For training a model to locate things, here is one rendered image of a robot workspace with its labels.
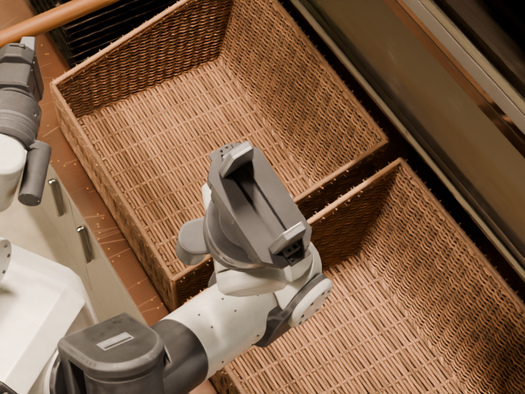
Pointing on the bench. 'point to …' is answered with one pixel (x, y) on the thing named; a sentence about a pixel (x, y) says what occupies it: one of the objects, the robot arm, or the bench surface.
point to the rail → (478, 51)
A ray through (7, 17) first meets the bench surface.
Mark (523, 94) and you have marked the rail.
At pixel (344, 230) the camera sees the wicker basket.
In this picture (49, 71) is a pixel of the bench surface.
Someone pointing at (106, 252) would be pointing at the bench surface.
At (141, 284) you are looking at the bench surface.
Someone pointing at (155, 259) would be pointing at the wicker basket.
